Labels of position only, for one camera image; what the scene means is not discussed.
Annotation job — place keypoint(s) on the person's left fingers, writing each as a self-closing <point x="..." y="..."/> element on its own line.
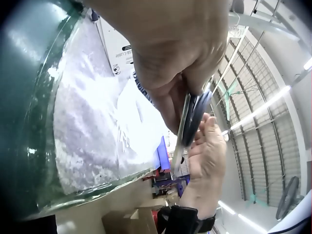
<point x="170" y="102"/>

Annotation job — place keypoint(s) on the green ceiling fan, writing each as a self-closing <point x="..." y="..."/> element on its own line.
<point x="254" y="197"/>
<point x="228" y="93"/>

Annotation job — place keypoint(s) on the black wrist band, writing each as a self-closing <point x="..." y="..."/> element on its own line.
<point x="185" y="219"/>

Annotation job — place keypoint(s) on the white plastic foam sheet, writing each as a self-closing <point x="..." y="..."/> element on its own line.
<point x="85" y="109"/>

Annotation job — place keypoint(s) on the long white tube lamp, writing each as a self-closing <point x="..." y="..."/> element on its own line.
<point x="260" y="107"/>

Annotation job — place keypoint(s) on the blue plastic bin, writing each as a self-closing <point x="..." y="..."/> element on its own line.
<point x="162" y="153"/>

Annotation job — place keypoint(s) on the person's left hand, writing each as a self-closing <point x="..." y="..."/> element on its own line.
<point x="165" y="39"/>

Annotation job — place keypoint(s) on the person's right fingers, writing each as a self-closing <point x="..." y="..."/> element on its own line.
<point x="209" y="123"/>

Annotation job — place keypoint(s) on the white printed carton box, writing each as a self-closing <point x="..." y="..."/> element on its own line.
<point x="114" y="48"/>

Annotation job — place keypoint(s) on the black standing fan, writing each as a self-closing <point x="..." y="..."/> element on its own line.
<point x="290" y="198"/>

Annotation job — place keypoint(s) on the person's right hand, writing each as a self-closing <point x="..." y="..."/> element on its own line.
<point x="207" y="165"/>

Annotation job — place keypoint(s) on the brown cardboard box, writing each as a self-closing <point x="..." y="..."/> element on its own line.
<point x="126" y="220"/>

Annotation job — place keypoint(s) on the short white tube lamp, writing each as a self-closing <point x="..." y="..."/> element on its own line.
<point x="226" y="207"/>

